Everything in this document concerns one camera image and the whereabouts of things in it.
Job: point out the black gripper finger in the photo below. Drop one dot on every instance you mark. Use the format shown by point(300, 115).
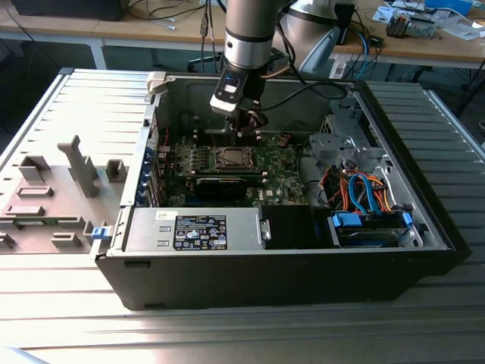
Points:
point(259, 121)
point(241, 119)

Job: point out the silver CPU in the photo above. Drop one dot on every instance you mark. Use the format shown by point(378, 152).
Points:
point(235, 157)

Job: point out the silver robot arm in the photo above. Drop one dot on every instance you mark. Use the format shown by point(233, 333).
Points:
point(248, 38)

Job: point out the black RAM slot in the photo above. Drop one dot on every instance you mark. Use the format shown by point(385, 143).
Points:
point(221, 139)
point(221, 142)
point(221, 132)
point(182, 171)
point(221, 135)

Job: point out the CPU socket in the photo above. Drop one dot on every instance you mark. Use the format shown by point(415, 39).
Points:
point(215, 167)

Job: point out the black CPU cooler heatsink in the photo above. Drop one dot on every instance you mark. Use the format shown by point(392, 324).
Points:
point(398, 26)

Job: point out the round coin battery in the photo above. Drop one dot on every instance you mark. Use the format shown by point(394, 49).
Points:
point(281, 142)

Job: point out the green motherboard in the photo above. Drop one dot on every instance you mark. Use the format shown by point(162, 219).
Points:
point(282, 182)

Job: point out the black expansion card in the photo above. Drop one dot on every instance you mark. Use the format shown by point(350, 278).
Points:
point(219, 189)

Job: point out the pale grey slanted panel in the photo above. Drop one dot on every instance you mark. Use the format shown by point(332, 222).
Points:
point(324, 51)

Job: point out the silver metal drive cage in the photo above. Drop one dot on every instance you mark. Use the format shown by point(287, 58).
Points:
point(341, 148)

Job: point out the black upright box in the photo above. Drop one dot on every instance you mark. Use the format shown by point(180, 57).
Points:
point(346, 22)

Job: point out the blue expansion card retainer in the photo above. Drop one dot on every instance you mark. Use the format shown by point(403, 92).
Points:
point(144, 186)

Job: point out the silver power supply unit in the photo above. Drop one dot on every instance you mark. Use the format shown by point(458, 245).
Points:
point(151, 227)

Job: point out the light wooden desk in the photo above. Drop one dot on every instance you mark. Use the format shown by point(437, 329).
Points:
point(113, 30)
point(417, 49)

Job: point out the hard disk in blue carrier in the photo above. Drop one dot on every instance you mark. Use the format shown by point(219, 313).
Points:
point(363, 236)

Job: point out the black PC case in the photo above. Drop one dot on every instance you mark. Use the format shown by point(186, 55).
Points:
point(265, 280)

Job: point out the grey parts rack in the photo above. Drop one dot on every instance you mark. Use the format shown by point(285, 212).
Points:
point(94, 212)

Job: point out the silver metal device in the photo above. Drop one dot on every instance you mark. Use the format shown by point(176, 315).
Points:
point(422, 28)

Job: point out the blue case latch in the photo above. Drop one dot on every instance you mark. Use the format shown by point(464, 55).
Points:
point(99, 233)

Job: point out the black device case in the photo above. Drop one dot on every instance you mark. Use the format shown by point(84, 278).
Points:
point(68, 9)

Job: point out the blue box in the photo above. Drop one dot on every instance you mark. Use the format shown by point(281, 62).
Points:
point(449, 5)

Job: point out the white paper sheets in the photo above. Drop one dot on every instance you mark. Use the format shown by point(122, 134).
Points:
point(458, 28)

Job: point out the green RAM stick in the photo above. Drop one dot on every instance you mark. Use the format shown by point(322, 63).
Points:
point(32, 223)

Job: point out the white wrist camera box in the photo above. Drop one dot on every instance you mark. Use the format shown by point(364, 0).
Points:
point(223, 104)

